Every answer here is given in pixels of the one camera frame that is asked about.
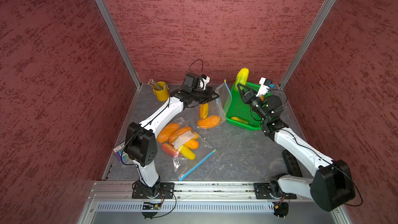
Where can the black pad on table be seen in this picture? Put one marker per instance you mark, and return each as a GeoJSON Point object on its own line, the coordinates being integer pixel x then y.
{"type": "Point", "coordinates": [291, 164]}

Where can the left corner aluminium post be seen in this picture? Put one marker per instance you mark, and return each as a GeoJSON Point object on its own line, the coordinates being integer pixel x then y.
{"type": "Point", "coordinates": [104, 10]}

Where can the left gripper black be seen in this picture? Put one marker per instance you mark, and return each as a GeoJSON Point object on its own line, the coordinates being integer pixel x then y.
{"type": "Point", "coordinates": [209, 90]}

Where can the corner aluminium post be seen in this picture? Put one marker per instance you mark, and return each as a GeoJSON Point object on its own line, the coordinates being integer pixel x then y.
{"type": "Point", "coordinates": [104, 10]}
{"type": "Point", "coordinates": [313, 30]}

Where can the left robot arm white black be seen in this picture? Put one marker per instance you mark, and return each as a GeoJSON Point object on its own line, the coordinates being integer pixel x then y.
{"type": "Point", "coordinates": [140, 141]}

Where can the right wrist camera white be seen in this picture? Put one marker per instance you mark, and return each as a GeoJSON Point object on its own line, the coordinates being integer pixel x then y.
{"type": "Point", "coordinates": [265, 87]}

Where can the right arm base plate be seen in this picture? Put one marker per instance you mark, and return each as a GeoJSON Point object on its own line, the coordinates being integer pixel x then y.
{"type": "Point", "coordinates": [263, 192]}

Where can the red mango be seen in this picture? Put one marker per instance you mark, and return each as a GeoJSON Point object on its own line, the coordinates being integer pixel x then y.
{"type": "Point", "coordinates": [170, 150]}

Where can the sticks in yellow cup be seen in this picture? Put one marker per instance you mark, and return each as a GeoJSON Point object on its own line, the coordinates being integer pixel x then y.
{"type": "Point", "coordinates": [154, 85]}

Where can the yellow cup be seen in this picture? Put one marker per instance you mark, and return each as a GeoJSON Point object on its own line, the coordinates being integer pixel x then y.
{"type": "Point", "coordinates": [161, 91]}

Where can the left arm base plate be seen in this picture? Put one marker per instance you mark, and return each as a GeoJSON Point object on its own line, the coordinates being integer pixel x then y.
{"type": "Point", "coordinates": [161, 190]}

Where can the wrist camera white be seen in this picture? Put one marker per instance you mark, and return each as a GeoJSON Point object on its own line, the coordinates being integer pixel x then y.
{"type": "Point", "coordinates": [204, 80]}
{"type": "Point", "coordinates": [265, 87]}

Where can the yellow mango basket bottom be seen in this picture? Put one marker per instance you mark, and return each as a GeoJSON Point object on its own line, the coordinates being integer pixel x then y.
{"type": "Point", "coordinates": [239, 120]}

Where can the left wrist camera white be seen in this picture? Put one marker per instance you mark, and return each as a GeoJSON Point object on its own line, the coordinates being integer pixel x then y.
{"type": "Point", "coordinates": [204, 80]}

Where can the green plastic basket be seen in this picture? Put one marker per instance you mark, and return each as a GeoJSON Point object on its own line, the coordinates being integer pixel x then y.
{"type": "Point", "coordinates": [239, 109]}

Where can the colourful marker pack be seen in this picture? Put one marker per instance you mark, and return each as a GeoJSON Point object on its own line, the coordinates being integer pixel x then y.
{"type": "Point", "coordinates": [119, 153]}

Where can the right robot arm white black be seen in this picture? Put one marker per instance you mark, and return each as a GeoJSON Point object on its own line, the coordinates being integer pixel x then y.
{"type": "Point", "coordinates": [326, 181]}

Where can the clear zip bag blue zipper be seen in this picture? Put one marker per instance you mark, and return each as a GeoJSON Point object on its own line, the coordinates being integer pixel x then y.
{"type": "Point", "coordinates": [181, 165]}

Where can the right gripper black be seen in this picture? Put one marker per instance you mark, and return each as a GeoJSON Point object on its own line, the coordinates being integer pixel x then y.
{"type": "Point", "coordinates": [246, 96]}

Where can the yellow green mango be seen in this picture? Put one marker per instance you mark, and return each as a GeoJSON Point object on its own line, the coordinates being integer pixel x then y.
{"type": "Point", "coordinates": [241, 78]}

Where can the right corner aluminium post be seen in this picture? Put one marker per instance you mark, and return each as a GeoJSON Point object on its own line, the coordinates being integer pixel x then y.
{"type": "Point", "coordinates": [313, 30]}

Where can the large orange mango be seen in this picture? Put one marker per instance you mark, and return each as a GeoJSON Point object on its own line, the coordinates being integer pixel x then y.
{"type": "Point", "coordinates": [178, 133]}

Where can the aluminium front rail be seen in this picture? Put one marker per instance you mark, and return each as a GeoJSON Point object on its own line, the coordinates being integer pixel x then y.
{"type": "Point", "coordinates": [230, 191]}

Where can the small orange mango back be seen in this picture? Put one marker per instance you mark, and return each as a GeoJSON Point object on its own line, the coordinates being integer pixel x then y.
{"type": "Point", "coordinates": [204, 110]}

